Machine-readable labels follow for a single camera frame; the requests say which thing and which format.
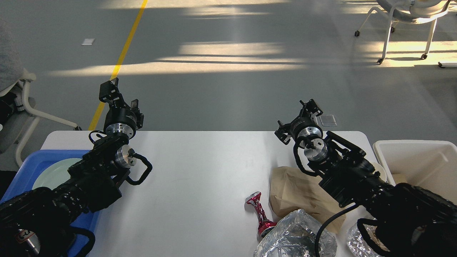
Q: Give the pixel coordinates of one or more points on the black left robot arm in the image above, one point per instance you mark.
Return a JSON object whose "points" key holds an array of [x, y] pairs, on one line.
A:
{"points": [[38, 223]]}

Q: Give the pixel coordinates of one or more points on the white paper cup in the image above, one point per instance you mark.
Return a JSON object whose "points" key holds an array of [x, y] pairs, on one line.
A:
{"points": [[380, 169]]}

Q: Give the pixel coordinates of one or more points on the cardboard piece in bin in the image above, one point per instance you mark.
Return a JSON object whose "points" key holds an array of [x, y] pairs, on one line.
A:
{"points": [[399, 178]]}

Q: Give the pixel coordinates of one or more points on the small foil piece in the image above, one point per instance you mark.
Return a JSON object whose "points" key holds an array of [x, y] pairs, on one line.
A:
{"points": [[357, 245]]}

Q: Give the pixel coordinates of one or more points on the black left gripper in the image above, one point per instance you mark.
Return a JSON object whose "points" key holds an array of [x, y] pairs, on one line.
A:
{"points": [[118, 119]]}

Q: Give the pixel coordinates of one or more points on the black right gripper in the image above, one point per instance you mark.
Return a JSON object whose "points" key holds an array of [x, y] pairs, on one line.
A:
{"points": [[304, 125]]}

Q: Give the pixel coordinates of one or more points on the light green plate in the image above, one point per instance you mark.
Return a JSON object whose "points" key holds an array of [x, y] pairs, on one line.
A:
{"points": [[56, 174]]}

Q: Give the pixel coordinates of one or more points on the white chair top right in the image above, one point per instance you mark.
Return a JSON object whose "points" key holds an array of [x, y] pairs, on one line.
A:
{"points": [[414, 12]]}

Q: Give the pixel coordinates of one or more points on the crushed red soda can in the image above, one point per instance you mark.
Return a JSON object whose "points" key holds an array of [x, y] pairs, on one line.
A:
{"points": [[265, 225]]}

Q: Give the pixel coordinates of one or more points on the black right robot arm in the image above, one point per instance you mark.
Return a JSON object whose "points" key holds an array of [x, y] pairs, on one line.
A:
{"points": [[408, 221]]}

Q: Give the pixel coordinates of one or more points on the white chair left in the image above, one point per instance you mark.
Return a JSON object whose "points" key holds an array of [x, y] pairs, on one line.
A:
{"points": [[19, 117]]}

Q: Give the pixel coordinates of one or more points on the white plastic bin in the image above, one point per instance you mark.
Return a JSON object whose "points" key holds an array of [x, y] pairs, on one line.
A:
{"points": [[429, 164]]}

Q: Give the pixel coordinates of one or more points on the right floor outlet plate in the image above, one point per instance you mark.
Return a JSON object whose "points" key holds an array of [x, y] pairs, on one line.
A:
{"points": [[328, 120]]}

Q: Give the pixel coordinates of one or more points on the white chair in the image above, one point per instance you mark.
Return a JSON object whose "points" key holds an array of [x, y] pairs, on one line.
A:
{"points": [[19, 117], [414, 12]]}

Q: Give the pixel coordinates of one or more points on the blue plastic tray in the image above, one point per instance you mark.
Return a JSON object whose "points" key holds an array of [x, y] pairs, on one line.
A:
{"points": [[33, 166]]}

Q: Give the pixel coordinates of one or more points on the brown paper bag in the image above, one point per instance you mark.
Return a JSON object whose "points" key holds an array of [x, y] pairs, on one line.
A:
{"points": [[290, 190]]}

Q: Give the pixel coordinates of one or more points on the crumpled aluminium foil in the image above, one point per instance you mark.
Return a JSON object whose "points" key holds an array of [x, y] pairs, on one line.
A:
{"points": [[293, 236]]}

